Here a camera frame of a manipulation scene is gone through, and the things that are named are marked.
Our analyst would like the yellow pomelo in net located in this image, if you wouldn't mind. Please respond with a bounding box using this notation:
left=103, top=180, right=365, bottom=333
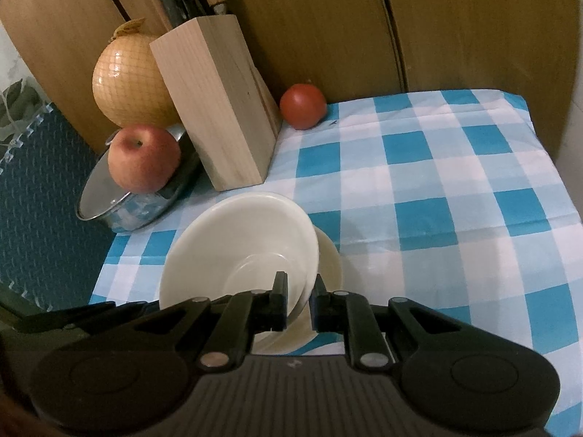
left=92, top=18, right=179, bottom=129

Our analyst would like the blue white checked tablecloth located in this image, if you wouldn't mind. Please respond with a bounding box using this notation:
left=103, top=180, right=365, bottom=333
left=89, top=87, right=583, bottom=437

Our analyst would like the red tomato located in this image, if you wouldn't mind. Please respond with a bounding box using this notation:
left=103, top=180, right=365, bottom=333
left=279, top=83, right=328, bottom=131

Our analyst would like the brown wooden panel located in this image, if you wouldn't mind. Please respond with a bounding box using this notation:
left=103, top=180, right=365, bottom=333
left=93, top=0, right=408, bottom=149
left=374, top=0, right=583, bottom=171
left=0, top=0, right=153, bottom=155

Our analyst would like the red apple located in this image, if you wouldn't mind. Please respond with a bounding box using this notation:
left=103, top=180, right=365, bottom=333
left=107, top=124, right=182, bottom=194

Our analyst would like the steel bowl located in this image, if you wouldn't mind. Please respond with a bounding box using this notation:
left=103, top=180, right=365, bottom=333
left=75, top=127, right=188, bottom=223

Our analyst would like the brown wooden utensil handle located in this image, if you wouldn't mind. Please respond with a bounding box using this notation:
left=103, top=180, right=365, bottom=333
left=143, top=0, right=173, bottom=35

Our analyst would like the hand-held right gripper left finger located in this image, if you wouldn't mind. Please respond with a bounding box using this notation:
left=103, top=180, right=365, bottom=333
left=132, top=271, right=289, bottom=370

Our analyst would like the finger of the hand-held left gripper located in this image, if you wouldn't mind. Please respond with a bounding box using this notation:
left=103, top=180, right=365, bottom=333
left=43, top=300, right=160, bottom=334
left=0, top=303, right=76, bottom=335

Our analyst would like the large cream bowl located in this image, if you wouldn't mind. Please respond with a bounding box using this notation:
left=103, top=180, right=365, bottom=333
left=253, top=227, right=343, bottom=357

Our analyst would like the green white cloth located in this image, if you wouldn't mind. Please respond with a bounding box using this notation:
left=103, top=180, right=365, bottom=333
left=0, top=78, right=44, bottom=153

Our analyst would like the blue foam mat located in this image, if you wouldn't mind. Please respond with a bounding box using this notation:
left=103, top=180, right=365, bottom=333
left=0, top=102, right=117, bottom=315

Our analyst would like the small cream bowl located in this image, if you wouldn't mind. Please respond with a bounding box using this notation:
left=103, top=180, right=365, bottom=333
left=159, top=192, right=319, bottom=331

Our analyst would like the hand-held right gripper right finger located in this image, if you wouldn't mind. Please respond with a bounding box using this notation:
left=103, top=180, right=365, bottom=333
left=309, top=274, right=462, bottom=370

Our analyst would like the wooden knife block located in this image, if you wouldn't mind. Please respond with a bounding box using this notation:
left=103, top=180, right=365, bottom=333
left=150, top=15, right=283, bottom=193

